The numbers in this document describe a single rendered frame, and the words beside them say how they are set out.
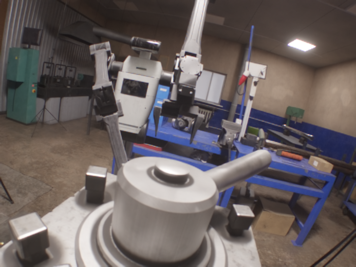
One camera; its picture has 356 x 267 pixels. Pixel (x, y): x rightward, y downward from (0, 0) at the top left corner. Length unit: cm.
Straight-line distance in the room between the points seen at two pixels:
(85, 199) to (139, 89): 90
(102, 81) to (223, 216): 68
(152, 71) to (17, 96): 379
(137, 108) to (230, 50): 631
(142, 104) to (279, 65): 680
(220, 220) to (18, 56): 427
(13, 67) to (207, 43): 573
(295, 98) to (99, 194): 766
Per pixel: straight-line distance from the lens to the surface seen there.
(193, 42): 67
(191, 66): 53
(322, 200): 227
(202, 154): 180
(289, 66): 770
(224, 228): 19
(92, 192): 17
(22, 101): 450
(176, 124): 191
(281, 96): 750
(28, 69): 436
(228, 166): 17
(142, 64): 114
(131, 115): 107
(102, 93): 76
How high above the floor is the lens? 124
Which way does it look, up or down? 13 degrees down
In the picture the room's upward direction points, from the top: 13 degrees clockwise
